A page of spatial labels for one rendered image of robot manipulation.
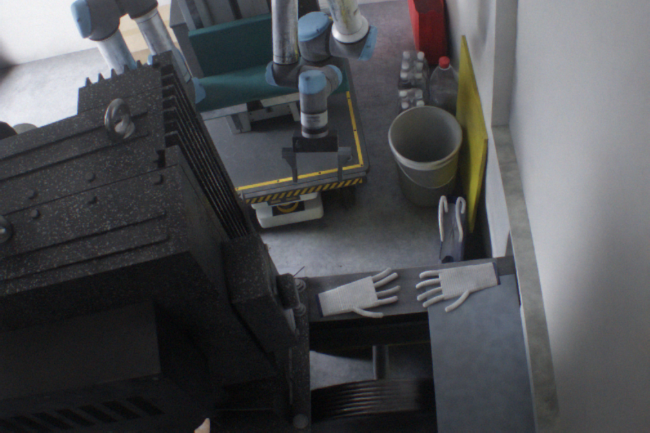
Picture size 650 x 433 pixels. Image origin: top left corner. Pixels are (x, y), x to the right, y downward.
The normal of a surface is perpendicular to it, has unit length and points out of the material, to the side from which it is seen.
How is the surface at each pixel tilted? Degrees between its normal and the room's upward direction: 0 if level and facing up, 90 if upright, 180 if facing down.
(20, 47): 90
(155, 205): 0
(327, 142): 60
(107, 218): 0
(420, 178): 93
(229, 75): 0
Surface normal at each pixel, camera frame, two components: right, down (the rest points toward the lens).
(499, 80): 0.03, 0.83
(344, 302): -0.14, -0.54
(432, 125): -0.31, 0.79
